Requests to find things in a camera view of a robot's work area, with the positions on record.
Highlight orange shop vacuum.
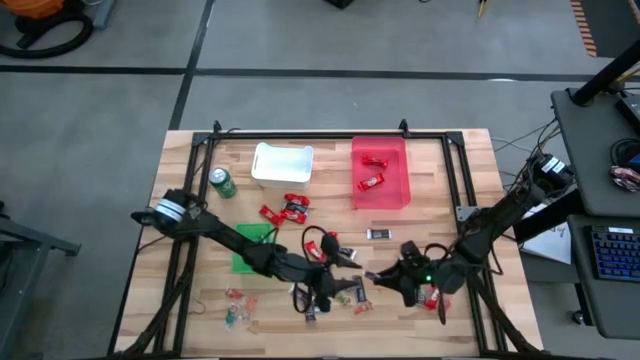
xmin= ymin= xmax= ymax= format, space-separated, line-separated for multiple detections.
xmin=13 ymin=0 xmax=67 ymax=21

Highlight black cable bundle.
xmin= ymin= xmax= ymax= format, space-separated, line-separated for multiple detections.
xmin=492 ymin=117 xmax=576 ymax=201

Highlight black backlit keyboard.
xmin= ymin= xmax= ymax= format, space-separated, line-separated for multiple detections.
xmin=589 ymin=224 xmax=640 ymax=282

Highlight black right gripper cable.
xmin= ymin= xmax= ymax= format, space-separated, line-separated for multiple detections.
xmin=423 ymin=242 xmax=504 ymax=327

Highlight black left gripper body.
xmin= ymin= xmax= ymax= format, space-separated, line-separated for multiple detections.
xmin=272 ymin=232 xmax=346 ymax=314

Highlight coiled black cable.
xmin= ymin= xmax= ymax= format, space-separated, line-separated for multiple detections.
xmin=609 ymin=137 xmax=640 ymax=169

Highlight dark grey desk top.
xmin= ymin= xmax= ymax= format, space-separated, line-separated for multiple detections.
xmin=551 ymin=87 xmax=640 ymax=219
xmin=567 ymin=214 xmax=640 ymax=341

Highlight grey metal box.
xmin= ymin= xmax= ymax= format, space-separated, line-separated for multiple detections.
xmin=92 ymin=0 xmax=117 ymax=29

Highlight black vacuum hose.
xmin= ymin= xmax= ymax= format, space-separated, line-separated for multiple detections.
xmin=0 ymin=10 xmax=95 ymax=60

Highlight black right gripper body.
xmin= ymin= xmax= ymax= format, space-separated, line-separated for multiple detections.
xmin=399 ymin=242 xmax=466 ymax=307

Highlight black desk device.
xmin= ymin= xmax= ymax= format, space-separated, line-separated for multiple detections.
xmin=614 ymin=92 xmax=640 ymax=134

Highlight black diagonal bar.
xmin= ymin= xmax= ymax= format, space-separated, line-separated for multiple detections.
xmin=513 ymin=188 xmax=585 ymax=245

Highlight green soda can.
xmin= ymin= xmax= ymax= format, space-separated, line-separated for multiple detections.
xmin=208 ymin=166 xmax=239 ymax=200

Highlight grey metal cart frame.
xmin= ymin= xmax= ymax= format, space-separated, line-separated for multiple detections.
xmin=0 ymin=199 xmax=83 ymax=360

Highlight red plastic basket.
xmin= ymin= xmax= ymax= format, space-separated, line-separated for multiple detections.
xmin=351 ymin=135 xmax=412 ymax=211

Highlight pink patterned pouch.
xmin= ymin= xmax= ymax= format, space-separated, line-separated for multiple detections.
xmin=608 ymin=165 xmax=640 ymax=194

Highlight black diagonal pole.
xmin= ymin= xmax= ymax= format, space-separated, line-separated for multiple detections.
xmin=569 ymin=39 xmax=640 ymax=107

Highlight black mat with striped edge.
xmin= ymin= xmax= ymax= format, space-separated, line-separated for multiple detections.
xmin=569 ymin=0 xmax=640 ymax=59

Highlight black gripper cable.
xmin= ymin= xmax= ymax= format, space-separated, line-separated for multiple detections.
xmin=300 ymin=224 xmax=327 ymax=262
xmin=423 ymin=242 xmax=504 ymax=327

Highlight green plastic basket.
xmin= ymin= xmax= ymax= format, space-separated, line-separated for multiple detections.
xmin=230 ymin=223 xmax=275 ymax=275

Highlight white paper sheet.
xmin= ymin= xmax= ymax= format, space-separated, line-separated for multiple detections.
xmin=522 ymin=222 xmax=573 ymax=265

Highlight white plastic basket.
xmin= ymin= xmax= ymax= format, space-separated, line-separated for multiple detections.
xmin=250 ymin=141 xmax=315 ymax=190

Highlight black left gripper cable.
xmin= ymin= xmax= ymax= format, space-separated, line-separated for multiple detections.
xmin=300 ymin=224 xmax=327 ymax=262

